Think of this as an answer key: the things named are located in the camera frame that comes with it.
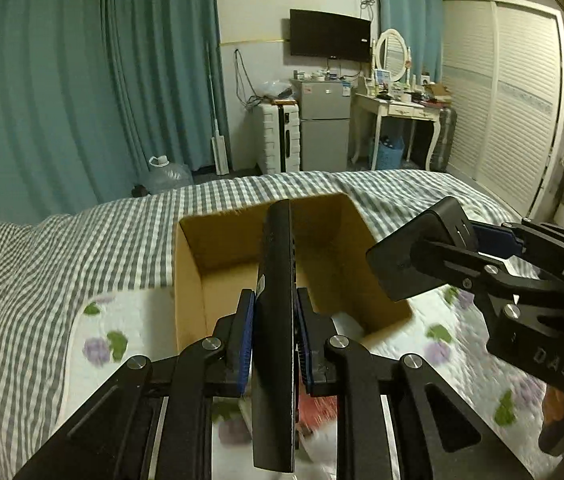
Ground black remote control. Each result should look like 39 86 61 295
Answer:
251 200 297 474

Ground black power adapter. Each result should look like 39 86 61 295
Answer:
365 196 477 301

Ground right hand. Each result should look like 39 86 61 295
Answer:
542 386 564 425

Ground white floral quilt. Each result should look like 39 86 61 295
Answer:
56 238 563 480

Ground dark checkered suitcase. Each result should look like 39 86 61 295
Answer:
430 107 457 171

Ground blue laundry basket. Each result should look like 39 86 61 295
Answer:
369 136 405 170

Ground white dressing table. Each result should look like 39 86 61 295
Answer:
350 93 441 171

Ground open cardboard box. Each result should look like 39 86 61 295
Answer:
173 194 412 350

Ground white louvered wardrobe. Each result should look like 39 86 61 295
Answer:
442 0 564 220

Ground grey checkered bed sheet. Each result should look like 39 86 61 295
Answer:
0 170 510 479

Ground silver mini fridge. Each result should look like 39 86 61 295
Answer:
291 79 351 172

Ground oval vanity mirror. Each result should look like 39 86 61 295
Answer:
373 28 410 82

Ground white suitcase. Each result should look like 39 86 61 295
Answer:
253 101 301 174

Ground clear water jug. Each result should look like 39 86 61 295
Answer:
142 155 194 195

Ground green curtain far window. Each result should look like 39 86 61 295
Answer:
378 0 443 81

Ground white flat mop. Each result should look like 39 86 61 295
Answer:
205 44 230 177

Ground hanging black cables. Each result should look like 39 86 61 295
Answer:
233 48 263 111

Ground black wall television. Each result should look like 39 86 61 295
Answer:
289 9 372 63

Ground green curtain left wall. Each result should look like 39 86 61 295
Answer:
0 0 227 224

